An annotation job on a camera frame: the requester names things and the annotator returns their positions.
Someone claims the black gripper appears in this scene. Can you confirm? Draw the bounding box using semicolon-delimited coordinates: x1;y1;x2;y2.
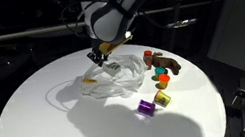
85;45;111;70

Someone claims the yellow toy bottle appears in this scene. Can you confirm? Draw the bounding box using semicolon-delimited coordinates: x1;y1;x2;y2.
82;75;99;87

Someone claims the red-lid brown jar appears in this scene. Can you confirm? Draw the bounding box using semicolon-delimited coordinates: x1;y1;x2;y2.
141;48;157;72

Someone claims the teal-lid play dough tub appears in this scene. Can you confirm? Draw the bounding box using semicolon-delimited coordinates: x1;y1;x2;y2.
152;65;170;81

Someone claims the orange-lid yellow play dough tub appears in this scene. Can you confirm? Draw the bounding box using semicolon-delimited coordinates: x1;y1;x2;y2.
156;72;173;91

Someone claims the brown plush dog toy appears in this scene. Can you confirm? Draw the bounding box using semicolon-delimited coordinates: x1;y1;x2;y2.
147;47;184;80

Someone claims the white plastic bag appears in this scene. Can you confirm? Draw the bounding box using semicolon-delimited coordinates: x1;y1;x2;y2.
74;50;150;107

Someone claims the horizontal metal railing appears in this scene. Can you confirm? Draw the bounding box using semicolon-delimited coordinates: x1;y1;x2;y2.
0;0;221;42

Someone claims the black hand tool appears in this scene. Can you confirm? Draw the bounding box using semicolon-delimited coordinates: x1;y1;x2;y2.
228;86;245;108

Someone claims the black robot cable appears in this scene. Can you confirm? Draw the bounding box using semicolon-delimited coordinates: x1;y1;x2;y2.
57;0;92;43

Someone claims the grey cable with connector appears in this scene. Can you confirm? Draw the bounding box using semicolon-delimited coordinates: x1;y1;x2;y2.
138;0;199;35

